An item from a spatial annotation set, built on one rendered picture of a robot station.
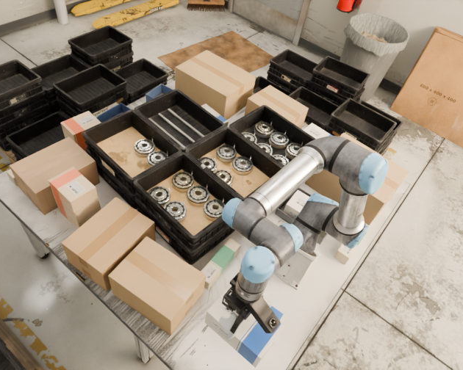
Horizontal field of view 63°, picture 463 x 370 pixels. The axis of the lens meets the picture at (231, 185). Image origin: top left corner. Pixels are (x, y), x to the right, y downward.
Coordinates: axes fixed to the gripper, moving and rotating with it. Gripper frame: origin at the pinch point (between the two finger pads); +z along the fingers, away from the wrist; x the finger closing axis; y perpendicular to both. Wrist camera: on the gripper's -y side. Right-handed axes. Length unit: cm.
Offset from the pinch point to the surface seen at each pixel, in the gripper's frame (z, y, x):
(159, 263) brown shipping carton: 24.7, 42.5, -5.3
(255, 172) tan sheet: 28, 46, -75
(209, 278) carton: 34.8, 26.4, -18.4
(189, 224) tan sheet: 28, 48, -29
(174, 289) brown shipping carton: 24.7, 30.5, -1.8
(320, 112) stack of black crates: 73, 67, -204
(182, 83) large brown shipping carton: 29, 124, -103
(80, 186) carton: 18, 90, -6
